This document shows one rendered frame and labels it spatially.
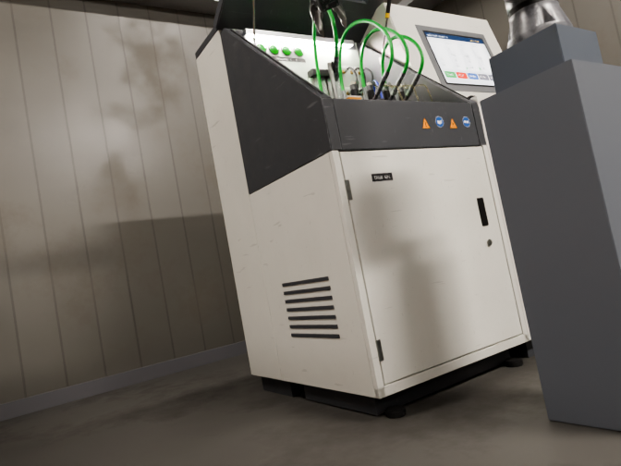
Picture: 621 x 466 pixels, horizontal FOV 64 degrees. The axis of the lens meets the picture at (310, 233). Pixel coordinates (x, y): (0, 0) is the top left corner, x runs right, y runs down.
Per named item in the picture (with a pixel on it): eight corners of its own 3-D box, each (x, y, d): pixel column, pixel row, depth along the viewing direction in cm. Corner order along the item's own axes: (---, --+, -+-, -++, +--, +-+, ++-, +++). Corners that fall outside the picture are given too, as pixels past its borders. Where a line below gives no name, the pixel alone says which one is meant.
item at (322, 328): (383, 424, 140) (331, 150, 145) (285, 399, 188) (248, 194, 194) (533, 361, 177) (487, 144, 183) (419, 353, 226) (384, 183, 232)
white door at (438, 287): (385, 385, 141) (339, 151, 146) (380, 384, 143) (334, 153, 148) (524, 333, 176) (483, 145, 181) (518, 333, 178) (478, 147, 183)
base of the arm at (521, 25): (587, 33, 122) (578, -6, 122) (553, 26, 113) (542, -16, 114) (530, 61, 134) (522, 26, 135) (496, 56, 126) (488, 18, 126)
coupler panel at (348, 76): (354, 123, 218) (340, 55, 220) (349, 126, 221) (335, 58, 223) (376, 123, 225) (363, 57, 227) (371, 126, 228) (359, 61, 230)
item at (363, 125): (342, 150, 148) (332, 97, 149) (334, 153, 151) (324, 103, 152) (480, 144, 181) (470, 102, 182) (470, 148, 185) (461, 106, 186)
